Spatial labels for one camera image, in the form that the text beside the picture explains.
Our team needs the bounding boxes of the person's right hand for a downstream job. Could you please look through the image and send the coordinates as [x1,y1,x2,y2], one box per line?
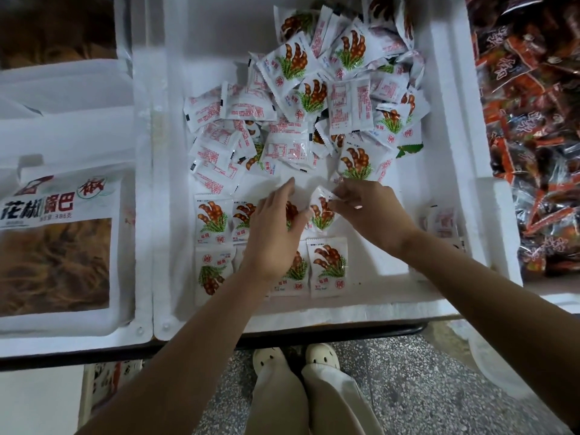
[328,179,422,259]

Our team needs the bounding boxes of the person's left hand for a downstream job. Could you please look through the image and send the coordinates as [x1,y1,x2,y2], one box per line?
[240,176,309,286]

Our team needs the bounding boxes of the white printed snack packet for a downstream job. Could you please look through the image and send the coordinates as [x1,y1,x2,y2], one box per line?
[308,185,344,234]

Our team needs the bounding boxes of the pile of white printed packets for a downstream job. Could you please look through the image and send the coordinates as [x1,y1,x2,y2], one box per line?
[184,0,468,300]

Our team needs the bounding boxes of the pile of dark red packets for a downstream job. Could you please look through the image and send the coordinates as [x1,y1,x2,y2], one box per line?
[466,0,580,272]

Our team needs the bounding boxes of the white bag of orange crisps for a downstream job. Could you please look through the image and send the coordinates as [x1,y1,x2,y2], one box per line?
[0,167,137,336]
[0,0,132,114]

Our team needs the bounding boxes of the person's right forearm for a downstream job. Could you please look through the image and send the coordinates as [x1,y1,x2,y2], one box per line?
[394,231,580,427]

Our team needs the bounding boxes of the person's left forearm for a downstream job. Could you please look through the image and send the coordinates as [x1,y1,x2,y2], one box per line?
[77,267,295,435]

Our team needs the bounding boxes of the person's left white shoe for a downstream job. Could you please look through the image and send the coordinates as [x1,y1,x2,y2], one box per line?
[252,347,289,377]

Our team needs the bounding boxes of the person's white shoe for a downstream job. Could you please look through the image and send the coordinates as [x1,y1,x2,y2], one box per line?
[303,343,342,370]
[252,347,289,377]

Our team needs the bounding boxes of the person's right white shoe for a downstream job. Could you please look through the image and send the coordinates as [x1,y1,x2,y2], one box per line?
[303,343,342,370]

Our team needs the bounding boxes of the person's beige trousers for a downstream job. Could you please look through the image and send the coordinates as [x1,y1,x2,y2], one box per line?
[245,358,386,435]

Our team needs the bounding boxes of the clear round plastic tub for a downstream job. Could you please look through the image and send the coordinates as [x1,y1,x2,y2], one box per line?
[448,317,545,399]

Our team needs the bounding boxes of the white red printed carton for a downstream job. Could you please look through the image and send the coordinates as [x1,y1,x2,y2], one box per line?
[80,358,146,427]

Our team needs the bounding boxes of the white foam slab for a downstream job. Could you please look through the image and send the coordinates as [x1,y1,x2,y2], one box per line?
[0,362,87,435]

